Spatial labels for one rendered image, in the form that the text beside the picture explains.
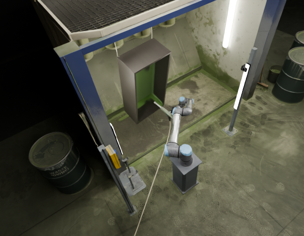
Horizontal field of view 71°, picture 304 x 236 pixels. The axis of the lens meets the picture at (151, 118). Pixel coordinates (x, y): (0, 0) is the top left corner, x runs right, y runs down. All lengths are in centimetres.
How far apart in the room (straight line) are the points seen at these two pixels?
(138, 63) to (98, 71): 160
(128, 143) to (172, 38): 240
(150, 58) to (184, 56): 223
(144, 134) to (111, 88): 110
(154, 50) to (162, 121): 163
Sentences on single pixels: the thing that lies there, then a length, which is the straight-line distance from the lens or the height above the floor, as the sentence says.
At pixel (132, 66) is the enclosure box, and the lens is 266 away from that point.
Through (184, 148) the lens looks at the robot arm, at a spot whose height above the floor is 91.
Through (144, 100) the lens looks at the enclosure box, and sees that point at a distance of 381.
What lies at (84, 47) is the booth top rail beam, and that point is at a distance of 189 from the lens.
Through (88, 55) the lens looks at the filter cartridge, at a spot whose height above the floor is 132.
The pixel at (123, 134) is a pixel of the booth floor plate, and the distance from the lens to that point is 399.
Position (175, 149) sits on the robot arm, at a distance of 269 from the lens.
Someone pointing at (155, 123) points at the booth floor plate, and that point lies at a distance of 405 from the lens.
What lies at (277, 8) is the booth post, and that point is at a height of 178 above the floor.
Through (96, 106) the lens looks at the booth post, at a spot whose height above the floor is 167.
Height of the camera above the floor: 316
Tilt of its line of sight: 49 degrees down
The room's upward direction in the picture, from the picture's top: 8 degrees counter-clockwise
